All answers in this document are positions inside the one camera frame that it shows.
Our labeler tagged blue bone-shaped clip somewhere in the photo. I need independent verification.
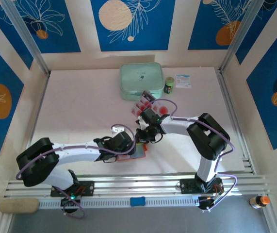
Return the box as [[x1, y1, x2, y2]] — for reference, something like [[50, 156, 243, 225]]
[[130, 197, 146, 207]]

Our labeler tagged aluminium frame post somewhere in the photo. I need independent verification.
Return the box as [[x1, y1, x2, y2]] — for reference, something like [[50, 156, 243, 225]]
[[0, 0, 51, 75], [218, 0, 266, 73]]

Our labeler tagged aluminium rail beam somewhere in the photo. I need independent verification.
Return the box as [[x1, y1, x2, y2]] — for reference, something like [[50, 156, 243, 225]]
[[3, 172, 271, 198]]

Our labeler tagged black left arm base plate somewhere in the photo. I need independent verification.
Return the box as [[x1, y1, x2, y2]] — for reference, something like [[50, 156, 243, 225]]
[[50, 181, 95, 197]]

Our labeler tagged beige foam block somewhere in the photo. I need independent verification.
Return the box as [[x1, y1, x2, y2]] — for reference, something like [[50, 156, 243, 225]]
[[0, 198, 40, 214]]

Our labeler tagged brown bottle orange cap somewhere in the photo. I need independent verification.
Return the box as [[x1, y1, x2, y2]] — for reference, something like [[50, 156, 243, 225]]
[[249, 195, 271, 209]]

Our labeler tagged black credit card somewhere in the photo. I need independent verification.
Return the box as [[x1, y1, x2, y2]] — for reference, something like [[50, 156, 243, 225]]
[[142, 90, 156, 100]]

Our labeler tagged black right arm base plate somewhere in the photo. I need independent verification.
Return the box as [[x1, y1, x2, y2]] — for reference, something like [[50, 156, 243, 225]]
[[179, 178, 224, 195]]

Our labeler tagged white and blue packet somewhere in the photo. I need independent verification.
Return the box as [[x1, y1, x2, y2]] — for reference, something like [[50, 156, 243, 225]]
[[175, 74, 193, 89]]

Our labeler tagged aluminium table side rail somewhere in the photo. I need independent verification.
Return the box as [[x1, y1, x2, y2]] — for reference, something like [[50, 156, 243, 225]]
[[18, 72, 50, 180], [215, 67, 257, 175]]

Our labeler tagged mint green zip pouch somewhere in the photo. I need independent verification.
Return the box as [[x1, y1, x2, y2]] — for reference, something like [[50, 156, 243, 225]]
[[118, 62, 164, 100]]

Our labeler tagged orange leather card holder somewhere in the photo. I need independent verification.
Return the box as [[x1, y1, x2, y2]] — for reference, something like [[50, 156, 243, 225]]
[[116, 143, 148, 162]]

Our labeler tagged white slotted cable duct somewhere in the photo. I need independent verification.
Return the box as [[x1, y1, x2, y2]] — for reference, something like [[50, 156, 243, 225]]
[[38, 196, 200, 209]]

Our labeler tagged credit card with red circle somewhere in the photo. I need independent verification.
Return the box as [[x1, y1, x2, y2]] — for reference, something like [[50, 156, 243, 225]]
[[155, 103, 171, 117], [140, 99, 156, 109], [130, 104, 145, 117]]

